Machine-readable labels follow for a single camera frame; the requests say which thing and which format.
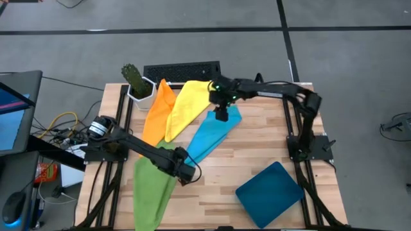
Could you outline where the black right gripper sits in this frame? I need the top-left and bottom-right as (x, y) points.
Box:
(209, 76), (241, 122)

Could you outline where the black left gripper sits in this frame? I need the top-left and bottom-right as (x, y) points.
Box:
(157, 146), (197, 187)

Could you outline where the blue microfiber towel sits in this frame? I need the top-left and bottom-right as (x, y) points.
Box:
(184, 105), (243, 167)

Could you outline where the yellow microfiber towel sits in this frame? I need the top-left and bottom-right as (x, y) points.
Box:
(164, 80), (215, 144)

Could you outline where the green microfiber towel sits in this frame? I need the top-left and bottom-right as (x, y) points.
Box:
(132, 140), (178, 231)

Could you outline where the orange microfiber towel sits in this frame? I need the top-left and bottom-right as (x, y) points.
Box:
(138, 78), (177, 158)

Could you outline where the black perforated grille panel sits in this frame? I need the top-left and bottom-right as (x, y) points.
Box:
(143, 60), (222, 83)

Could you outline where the dark blue square tray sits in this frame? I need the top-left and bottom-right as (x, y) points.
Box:
(235, 161), (305, 229)

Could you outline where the green cactus plant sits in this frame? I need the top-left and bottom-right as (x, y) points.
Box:
(121, 63), (153, 99)

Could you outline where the white power strip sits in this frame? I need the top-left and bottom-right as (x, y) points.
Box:
(66, 143), (87, 160)

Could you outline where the white box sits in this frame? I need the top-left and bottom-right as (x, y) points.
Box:
(60, 162), (86, 189)

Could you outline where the black desk bar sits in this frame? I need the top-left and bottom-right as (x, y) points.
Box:
(27, 133), (87, 173)

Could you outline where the orange snack bag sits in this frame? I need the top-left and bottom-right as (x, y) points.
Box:
(34, 162), (58, 184)

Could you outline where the dark grey desk surface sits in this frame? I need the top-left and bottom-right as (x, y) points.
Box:
(0, 150), (41, 231)

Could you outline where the black computer mouse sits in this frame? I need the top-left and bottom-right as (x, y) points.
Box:
(1, 191), (28, 225)

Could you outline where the grey monitor with blue screen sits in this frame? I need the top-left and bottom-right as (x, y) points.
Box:
(0, 69), (44, 158)

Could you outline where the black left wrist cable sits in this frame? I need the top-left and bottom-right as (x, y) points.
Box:
(181, 153), (203, 187)

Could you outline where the black aluminium table frame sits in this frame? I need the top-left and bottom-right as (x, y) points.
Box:
(75, 82), (351, 231)

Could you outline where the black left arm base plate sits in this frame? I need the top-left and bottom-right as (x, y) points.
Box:
(83, 137), (131, 162)

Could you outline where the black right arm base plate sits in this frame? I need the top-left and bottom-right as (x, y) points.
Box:
(286, 134), (335, 161)

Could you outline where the yellow cable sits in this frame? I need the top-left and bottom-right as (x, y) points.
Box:
(37, 111), (79, 139)

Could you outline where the white cable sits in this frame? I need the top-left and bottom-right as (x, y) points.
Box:
(37, 179), (78, 206)

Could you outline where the black floor cable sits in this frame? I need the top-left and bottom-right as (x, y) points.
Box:
(41, 76), (105, 92)

